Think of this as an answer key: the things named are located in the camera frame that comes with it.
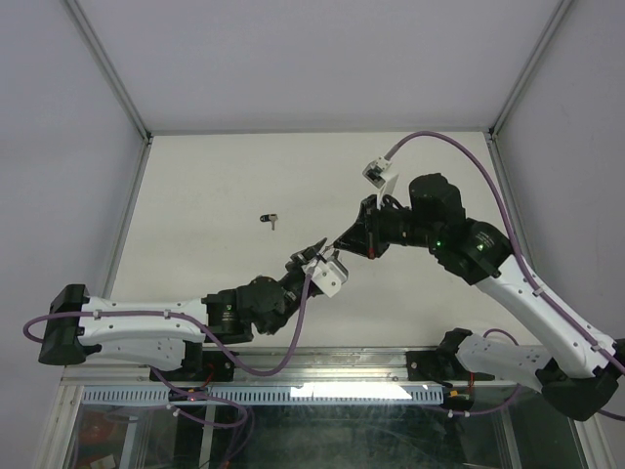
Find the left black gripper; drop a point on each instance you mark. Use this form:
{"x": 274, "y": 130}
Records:
{"x": 300, "y": 260}

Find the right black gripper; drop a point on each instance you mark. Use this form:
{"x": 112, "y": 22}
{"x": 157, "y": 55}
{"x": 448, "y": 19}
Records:
{"x": 364, "y": 235}

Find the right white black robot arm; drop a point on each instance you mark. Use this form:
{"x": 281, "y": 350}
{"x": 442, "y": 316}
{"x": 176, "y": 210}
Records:
{"x": 575, "y": 367}

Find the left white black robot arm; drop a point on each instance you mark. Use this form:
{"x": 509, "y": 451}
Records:
{"x": 170, "y": 336}

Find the small black headed key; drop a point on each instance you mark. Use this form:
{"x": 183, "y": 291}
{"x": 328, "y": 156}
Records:
{"x": 270, "y": 219}

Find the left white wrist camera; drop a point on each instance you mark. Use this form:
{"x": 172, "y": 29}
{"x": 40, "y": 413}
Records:
{"x": 328, "y": 274}

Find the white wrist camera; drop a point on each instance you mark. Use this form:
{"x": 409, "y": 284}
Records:
{"x": 328, "y": 274}
{"x": 382, "y": 176}

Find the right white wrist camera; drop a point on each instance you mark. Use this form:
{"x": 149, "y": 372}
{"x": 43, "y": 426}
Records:
{"x": 382, "y": 176}

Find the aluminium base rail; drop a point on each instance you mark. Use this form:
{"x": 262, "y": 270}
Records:
{"x": 400, "y": 365}

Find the white slotted cable duct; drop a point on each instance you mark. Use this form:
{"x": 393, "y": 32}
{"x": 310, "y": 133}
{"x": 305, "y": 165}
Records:
{"x": 306, "y": 394}

